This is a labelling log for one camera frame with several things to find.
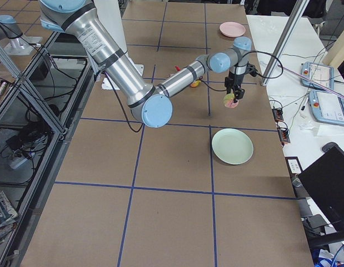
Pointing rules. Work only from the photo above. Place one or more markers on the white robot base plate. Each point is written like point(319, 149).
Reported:
point(127, 77)

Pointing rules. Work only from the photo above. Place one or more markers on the light green plate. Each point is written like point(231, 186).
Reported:
point(232, 146)

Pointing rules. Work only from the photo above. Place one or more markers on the teach pendant upper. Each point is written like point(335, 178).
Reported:
point(316, 75)

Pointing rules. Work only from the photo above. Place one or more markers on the green pink peach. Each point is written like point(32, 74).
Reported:
point(230, 101)

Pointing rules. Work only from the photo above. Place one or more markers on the orange circuit board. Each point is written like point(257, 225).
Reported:
point(282, 128)

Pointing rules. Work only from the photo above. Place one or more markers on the black laptop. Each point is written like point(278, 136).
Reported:
point(324, 182)

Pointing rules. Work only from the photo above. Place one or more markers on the pink plate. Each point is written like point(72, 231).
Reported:
point(232, 29)

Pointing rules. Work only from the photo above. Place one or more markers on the white power strip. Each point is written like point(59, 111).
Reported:
point(15, 162)

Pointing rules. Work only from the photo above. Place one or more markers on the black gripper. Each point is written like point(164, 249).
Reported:
point(235, 80)

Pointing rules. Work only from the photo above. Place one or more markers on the teach pendant lower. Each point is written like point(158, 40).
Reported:
point(326, 107)

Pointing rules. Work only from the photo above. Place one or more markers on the red yellow pomegranate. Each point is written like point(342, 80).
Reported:
point(195, 84)

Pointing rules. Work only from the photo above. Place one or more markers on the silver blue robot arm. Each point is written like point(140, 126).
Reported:
point(9, 28)
point(149, 104)

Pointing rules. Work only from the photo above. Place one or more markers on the aluminium frame post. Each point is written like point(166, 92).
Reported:
point(294, 17)

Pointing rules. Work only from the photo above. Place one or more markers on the teach pendant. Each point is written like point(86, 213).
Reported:
point(316, 75)
point(326, 107)

